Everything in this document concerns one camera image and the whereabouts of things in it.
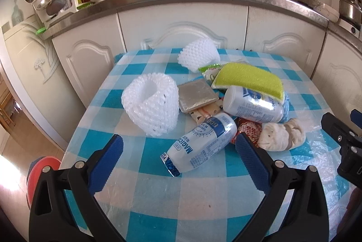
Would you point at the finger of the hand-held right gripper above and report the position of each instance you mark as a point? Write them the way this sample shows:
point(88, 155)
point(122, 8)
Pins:
point(357, 116)
point(343, 131)

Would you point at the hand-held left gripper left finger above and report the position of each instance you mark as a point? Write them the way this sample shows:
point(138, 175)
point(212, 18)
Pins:
point(106, 165)

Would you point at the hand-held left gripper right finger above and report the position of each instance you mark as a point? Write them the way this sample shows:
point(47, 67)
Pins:
point(251, 165)

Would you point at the white plastic drink bottle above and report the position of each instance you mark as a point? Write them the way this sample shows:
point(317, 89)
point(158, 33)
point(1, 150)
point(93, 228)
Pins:
point(249, 106)
point(200, 143)

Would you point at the light blue patterned cloth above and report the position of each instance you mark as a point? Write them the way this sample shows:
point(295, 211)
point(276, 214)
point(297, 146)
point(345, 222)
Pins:
point(285, 106)

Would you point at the red snack packet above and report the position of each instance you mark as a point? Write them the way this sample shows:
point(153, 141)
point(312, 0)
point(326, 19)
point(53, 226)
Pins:
point(250, 129)

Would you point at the white plush toy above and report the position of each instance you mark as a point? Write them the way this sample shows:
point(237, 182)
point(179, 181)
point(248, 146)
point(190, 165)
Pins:
point(280, 134)

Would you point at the blue white checkered tablecloth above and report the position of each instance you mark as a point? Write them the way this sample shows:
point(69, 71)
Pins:
point(158, 196)

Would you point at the blue cartoon cow packet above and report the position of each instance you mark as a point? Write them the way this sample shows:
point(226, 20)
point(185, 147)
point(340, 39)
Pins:
point(203, 113)

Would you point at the large white foam fruit net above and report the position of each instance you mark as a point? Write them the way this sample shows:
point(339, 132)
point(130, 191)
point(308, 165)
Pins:
point(158, 106)

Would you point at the white induction cooker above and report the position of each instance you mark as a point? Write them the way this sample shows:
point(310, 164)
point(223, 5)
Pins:
point(352, 30)

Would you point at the yellow-green sponge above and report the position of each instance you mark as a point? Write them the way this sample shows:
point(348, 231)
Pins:
point(249, 78)

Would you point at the silver foil packet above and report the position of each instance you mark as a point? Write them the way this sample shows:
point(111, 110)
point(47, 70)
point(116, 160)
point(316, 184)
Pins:
point(196, 95)

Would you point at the green snack packet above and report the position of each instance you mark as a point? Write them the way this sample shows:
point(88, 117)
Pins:
point(210, 71)

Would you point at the steel kettle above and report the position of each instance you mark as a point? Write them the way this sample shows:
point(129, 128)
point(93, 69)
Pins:
point(350, 10)

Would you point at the white floral bowl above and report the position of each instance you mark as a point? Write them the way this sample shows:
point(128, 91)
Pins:
point(325, 11)

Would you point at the small white foam fruit net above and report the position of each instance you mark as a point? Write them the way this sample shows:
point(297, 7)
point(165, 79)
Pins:
point(198, 54)

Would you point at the frosted glass door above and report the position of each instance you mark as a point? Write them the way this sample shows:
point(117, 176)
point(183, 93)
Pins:
point(31, 67)

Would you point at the green plastic clip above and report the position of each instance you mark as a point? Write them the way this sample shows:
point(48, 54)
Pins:
point(41, 30)

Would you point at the white kitchen counter cabinet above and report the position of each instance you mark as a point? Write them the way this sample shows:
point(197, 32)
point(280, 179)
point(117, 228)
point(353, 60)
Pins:
point(198, 21)

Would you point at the white utensil holder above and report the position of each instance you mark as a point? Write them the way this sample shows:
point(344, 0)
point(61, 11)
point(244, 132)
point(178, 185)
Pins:
point(42, 11)

